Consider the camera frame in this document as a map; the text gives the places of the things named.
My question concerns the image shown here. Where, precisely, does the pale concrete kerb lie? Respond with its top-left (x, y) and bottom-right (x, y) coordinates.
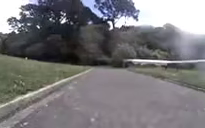
top-left (0, 67), bottom-right (95, 128)

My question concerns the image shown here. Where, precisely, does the flat grass strip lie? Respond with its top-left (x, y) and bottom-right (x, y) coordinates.
top-left (128, 65), bottom-right (205, 94)

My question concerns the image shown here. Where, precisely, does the white railing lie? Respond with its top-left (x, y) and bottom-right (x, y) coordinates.
top-left (122, 58), bottom-right (205, 68)

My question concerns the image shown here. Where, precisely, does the wood of dark trees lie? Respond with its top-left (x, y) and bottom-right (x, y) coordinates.
top-left (0, 0), bottom-right (205, 70)

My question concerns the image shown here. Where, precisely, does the grass slope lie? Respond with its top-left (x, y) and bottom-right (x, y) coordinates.
top-left (0, 52), bottom-right (93, 108)

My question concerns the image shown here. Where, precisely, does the grey asphalt road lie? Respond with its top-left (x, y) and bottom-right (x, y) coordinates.
top-left (0, 65), bottom-right (205, 128)

